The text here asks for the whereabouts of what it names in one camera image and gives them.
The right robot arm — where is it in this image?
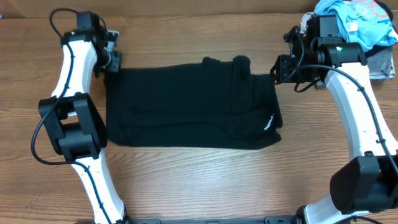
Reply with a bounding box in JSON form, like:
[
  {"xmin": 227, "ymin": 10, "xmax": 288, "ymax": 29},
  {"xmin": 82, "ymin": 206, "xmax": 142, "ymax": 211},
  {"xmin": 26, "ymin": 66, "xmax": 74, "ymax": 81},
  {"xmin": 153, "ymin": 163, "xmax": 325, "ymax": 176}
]
[{"xmin": 265, "ymin": 15, "xmax": 397, "ymax": 224}]

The light blue shirt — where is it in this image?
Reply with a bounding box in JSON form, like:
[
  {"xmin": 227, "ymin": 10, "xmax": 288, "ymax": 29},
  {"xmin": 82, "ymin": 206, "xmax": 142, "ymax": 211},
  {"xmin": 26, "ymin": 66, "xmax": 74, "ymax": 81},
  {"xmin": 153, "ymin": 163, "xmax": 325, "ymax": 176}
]
[{"xmin": 314, "ymin": 0, "xmax": 397, "ymax": 52}]

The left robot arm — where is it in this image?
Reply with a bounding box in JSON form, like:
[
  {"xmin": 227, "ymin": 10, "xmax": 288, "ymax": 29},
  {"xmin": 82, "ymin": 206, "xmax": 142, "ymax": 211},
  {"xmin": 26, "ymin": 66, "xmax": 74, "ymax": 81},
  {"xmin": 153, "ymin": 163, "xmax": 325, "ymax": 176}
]
[{"xmin": 30, "ymin": 11, "xmax": 130, "ymax": 223}]

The black knit garment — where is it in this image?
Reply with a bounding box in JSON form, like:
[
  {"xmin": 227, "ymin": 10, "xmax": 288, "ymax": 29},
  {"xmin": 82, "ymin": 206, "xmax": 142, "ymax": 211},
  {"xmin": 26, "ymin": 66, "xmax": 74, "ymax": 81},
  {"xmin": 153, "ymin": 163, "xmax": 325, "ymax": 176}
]
[{"xmin": 104, "ymin": 56, "xmax": 283, "ymax": 149}]

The cardboard back panel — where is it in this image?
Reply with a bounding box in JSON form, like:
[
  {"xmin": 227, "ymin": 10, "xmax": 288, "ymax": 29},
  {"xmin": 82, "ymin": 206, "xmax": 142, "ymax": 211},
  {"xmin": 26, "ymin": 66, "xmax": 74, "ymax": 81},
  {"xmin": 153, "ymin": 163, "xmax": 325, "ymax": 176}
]
[{"xmin": 1, "ymin": 0, "xmax": 318, "ymax": 18}]

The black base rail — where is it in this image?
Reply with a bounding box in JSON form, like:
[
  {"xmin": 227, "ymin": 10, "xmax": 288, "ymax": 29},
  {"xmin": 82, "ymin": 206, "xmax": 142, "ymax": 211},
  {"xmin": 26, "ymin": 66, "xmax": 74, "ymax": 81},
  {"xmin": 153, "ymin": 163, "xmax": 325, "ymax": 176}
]
[{"xmin": 126, "ymin": 215, "xmax": 303, "ymax": 224}]

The beige garment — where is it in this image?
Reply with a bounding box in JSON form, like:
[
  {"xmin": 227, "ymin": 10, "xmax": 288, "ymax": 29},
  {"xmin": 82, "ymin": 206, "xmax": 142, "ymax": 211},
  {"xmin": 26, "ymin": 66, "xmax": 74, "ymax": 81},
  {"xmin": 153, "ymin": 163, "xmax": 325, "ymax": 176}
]
[{"xmin": 300, "ymin": 12, "xmax": 316, "ymax": 34}]

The grey folded garment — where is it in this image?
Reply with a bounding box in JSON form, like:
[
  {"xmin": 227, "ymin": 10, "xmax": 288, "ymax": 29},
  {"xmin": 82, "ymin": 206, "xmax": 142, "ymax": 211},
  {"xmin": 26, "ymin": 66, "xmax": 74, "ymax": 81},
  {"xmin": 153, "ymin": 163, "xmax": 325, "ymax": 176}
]
[{"xmin": 368, "ymin": 47, "xmax": 396, "ymax": 81}]

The black folded garment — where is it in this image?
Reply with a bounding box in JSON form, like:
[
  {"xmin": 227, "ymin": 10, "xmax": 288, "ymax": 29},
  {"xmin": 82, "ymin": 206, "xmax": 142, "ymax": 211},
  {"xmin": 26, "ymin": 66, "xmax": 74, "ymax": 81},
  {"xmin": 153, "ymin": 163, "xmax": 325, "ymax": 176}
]
[{"xmin": 365, "ymin": 45, "xmax": 389, "ymax": 58}]

